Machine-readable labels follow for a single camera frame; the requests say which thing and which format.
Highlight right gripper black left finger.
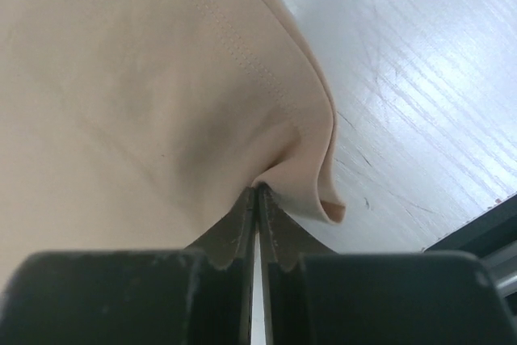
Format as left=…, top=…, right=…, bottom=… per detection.
left=1, top=188, right=255, bottom=344

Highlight front aluminium frame rail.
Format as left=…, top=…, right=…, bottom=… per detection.
left=484, top=251, right=516, bottom=297

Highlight beige t-shirt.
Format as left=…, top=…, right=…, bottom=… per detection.
left=1, top=0, right=345, bottom=283

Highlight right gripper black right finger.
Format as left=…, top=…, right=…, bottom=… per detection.
left=257, top=186, right=513, bottom=344

